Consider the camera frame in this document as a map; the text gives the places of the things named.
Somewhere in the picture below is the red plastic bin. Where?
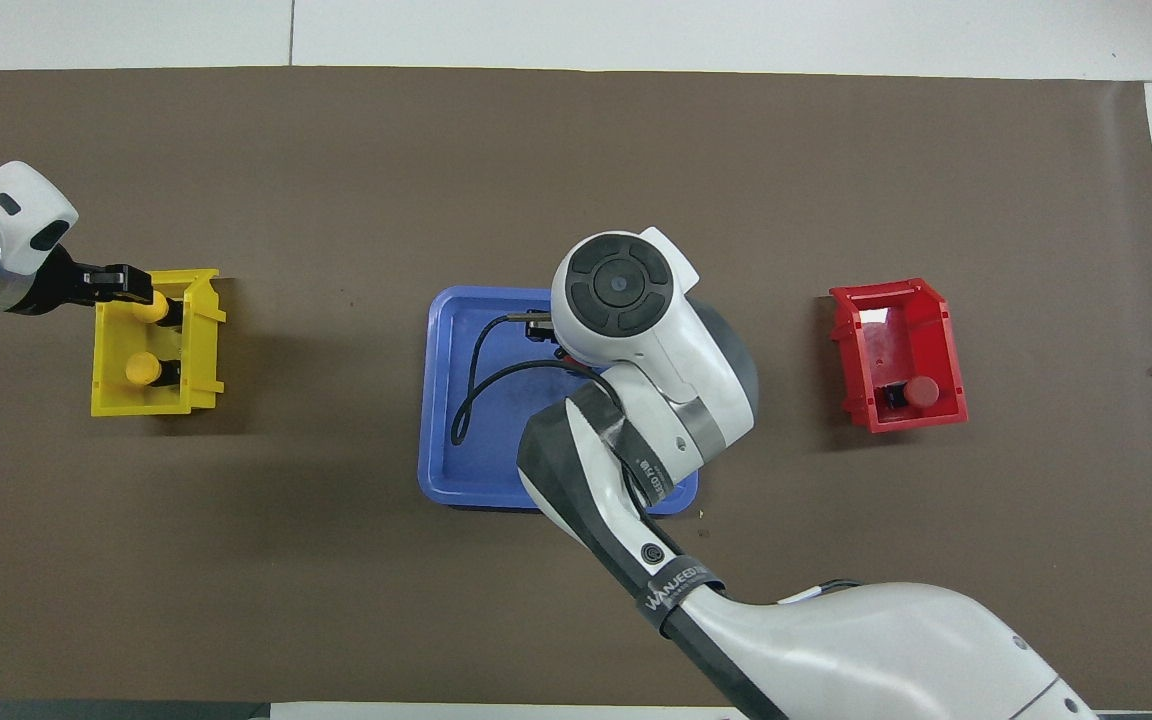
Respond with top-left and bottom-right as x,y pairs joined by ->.
829,278 -> 969,434

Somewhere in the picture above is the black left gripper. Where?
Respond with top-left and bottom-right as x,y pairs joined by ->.
11,245 -> 154,314

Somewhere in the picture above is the yellow plastic bin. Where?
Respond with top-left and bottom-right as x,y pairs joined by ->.
91,268 -> 228,418

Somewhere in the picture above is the brown table mat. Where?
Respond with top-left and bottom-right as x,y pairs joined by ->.
0,67 -> 1152,711

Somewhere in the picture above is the yellow push button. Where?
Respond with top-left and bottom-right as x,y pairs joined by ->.
133,293 -> 185,327
125,351 -> 183,389

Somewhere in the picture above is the blue plastic tray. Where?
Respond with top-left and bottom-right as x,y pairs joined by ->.
418,286 -> 703,516

